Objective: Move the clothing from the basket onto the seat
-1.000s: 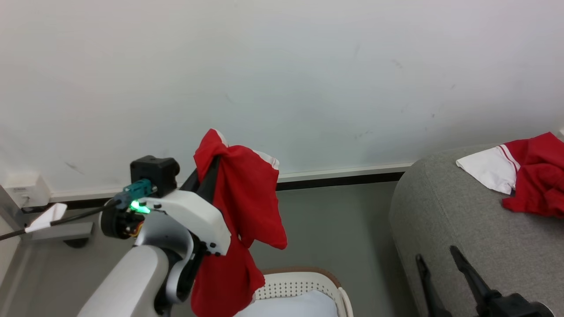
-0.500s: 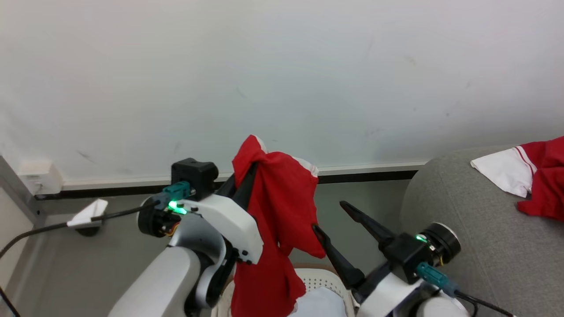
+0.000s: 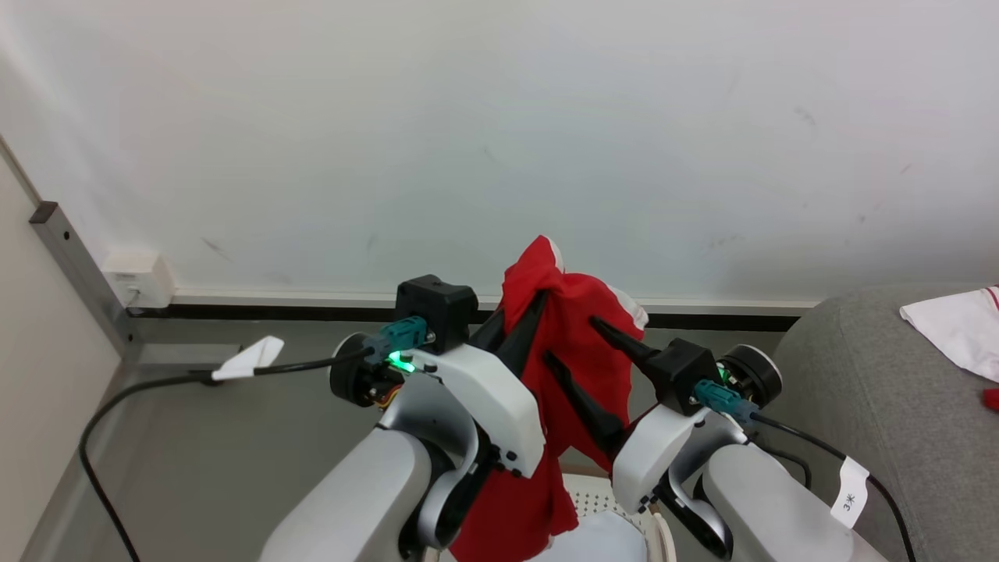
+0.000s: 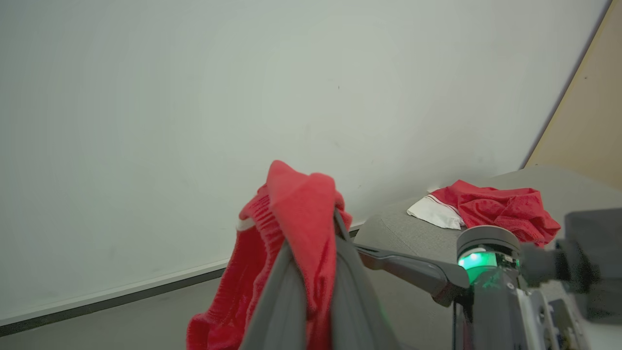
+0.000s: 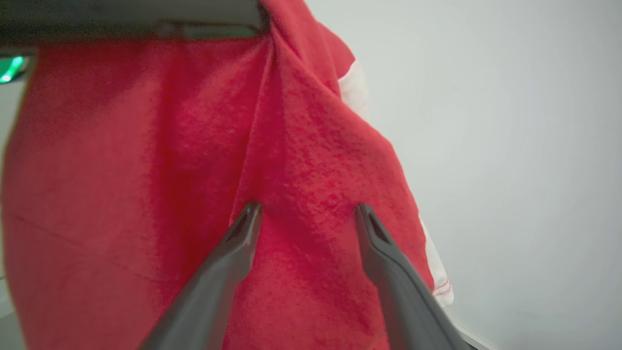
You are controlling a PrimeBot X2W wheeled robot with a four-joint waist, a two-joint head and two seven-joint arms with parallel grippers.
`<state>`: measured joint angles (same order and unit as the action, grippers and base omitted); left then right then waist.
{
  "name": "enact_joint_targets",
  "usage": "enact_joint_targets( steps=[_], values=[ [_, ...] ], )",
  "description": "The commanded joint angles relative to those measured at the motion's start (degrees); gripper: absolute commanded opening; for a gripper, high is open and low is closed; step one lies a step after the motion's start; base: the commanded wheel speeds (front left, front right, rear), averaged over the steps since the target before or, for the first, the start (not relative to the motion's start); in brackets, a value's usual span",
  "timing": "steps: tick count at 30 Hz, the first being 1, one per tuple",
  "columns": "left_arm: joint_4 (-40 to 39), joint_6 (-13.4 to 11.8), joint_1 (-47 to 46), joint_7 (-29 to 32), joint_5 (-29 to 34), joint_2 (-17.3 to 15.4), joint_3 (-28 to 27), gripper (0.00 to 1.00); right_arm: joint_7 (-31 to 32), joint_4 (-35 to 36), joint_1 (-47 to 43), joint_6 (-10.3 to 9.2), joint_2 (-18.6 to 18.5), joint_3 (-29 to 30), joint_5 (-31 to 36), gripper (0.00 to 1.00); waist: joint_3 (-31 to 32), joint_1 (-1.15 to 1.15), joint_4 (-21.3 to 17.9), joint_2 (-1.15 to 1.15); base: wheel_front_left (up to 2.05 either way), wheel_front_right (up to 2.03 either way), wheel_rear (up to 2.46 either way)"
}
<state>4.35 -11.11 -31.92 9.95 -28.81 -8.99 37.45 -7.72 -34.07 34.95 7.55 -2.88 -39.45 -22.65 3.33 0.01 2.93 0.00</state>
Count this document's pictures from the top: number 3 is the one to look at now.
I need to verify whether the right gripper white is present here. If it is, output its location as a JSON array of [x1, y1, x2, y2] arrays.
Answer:
[[543, 315, 728, 514]]

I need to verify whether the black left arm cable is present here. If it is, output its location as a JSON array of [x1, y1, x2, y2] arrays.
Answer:
[[78, 315, 432, 562]]

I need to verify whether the white and black baseboard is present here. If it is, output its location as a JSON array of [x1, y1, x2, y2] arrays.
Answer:
[[127, 290, 822, 333]]

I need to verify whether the white wall socket box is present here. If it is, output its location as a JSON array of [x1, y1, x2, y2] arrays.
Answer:
[[101, 250, 177, 310]]

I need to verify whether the pale white garment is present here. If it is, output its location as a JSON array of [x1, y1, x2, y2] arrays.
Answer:
[[531, 510, 649, 562]]

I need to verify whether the white tape tag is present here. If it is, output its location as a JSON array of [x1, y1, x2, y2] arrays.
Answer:
[[211, 336, 286, 382]]

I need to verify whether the white laundry basket brown rim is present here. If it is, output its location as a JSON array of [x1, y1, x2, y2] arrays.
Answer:
[[546, 467, 681, 562]]

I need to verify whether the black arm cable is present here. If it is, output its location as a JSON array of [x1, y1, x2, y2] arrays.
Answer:
[[78, 315, 432, 562], [693, 379, 919, 562]]

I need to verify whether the white label tag with writing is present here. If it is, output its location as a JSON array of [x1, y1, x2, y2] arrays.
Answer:
[[830, 456, 870, 530]]

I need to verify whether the short black cable loop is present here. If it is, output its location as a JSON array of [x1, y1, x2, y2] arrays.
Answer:
[[752, 443, 813, 490]]

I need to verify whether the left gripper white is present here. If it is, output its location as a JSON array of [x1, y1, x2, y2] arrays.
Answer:
[[404, 290, 550, 479]]

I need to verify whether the grey fabric sofa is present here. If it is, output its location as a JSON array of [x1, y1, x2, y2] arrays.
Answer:
[[769, 284, 999, 562]]

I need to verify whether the red garment with white stripes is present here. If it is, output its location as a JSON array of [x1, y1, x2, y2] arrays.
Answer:
[[448, 235, 651, 562]]

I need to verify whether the grey metal frame post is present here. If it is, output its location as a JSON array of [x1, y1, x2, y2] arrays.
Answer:
[[29, 201, 244, 368]]

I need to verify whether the white garment with red trim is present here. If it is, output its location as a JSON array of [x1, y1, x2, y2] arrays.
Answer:
[[899, 286, 999, 384]]

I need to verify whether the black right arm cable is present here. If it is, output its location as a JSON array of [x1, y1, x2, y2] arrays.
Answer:
[[693, 379, 919, 562]]

